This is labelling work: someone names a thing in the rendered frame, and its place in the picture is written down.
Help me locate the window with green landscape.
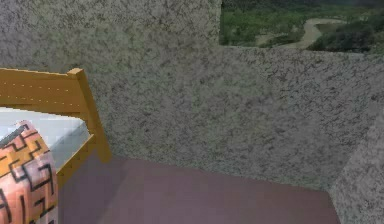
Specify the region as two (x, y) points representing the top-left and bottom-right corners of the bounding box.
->
(218, 0), (384, 54)

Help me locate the wooden bed with white mattress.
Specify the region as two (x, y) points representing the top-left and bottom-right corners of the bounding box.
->
(0, 67), (113, 191)

